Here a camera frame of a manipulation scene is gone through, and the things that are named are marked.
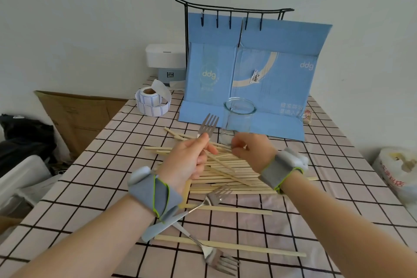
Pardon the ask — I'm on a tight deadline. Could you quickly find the person's right hand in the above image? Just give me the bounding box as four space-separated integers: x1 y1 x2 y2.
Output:
230 133 278 175

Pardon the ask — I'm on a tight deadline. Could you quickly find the person's left hand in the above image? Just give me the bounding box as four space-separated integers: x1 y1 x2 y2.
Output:
156 133 219 196

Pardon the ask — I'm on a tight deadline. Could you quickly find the single wooden chopstick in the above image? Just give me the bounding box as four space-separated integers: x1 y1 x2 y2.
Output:
208 140 234 151
204 151 253 187

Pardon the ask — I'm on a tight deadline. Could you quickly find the silver fork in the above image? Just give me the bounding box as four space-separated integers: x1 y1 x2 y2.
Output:
197 113 220 140
170 222 241 273
163 185 234 223

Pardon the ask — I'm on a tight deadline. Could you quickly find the person's right forearm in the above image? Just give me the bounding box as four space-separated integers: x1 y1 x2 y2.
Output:
280 170 417 278

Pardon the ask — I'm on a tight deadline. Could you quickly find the person's left forearm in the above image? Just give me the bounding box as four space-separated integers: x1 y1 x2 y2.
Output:
9 190 161 278

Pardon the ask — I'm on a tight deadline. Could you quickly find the clear glass jar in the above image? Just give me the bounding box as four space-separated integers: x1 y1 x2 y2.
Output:
219 98 255 145

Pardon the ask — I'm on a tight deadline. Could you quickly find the pile of wooden chopsticks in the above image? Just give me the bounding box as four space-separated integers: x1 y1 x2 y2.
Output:
144 126 319 258

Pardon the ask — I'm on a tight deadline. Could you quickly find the flattened blue cardboard box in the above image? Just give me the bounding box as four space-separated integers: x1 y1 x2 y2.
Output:
177 12 333 142

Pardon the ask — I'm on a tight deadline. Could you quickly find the roll of white labels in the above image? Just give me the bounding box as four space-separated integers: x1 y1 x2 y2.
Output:
135 79 172 117

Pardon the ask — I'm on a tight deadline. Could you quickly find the white and grey desktop bin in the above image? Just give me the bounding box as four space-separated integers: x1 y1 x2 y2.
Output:
145 43 187 88

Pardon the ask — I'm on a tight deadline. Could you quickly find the pink checked tablecloth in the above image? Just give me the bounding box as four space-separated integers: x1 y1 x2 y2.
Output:
0 75 417 278

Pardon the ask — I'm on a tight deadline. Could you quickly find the brown cardboard sheet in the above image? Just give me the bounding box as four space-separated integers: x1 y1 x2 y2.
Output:
34 90 129 160

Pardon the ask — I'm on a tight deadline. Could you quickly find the white plastic bag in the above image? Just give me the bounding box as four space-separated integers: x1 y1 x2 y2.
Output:
372 146 417 206

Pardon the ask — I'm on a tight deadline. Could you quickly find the black bag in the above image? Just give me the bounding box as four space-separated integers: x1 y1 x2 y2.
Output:
0 114 58 178

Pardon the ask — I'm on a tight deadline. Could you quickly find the white plastic storage box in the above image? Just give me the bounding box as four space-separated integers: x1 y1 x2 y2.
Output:
0 155 62 220

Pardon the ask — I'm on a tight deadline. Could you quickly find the brown cardboard box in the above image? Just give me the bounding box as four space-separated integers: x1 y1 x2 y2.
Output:
0 214 24 237

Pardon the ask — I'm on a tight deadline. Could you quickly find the grey right wrist strap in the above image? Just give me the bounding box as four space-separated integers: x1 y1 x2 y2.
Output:
258 147 309 194

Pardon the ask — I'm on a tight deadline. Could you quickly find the grey wrist strap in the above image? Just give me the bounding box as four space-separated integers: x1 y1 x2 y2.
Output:
258 147 309 194
127 166 193 243

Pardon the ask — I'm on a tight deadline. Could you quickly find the grey left wrist strap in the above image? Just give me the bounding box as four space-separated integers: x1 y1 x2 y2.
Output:
127 166 193 243

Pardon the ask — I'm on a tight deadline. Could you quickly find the black wire hook rack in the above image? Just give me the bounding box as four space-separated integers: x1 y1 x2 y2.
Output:
175 0 295 60

